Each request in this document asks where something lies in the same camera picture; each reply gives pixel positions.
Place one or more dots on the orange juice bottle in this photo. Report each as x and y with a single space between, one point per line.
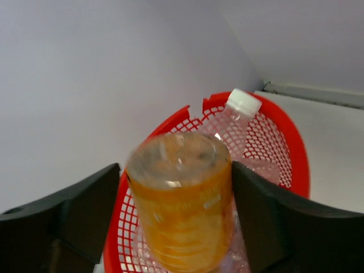
182 189

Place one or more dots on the green label clear bottle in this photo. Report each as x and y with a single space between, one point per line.
231 127

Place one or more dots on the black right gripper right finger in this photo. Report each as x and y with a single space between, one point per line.
284 232

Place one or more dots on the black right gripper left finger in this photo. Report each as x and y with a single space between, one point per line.
62 232

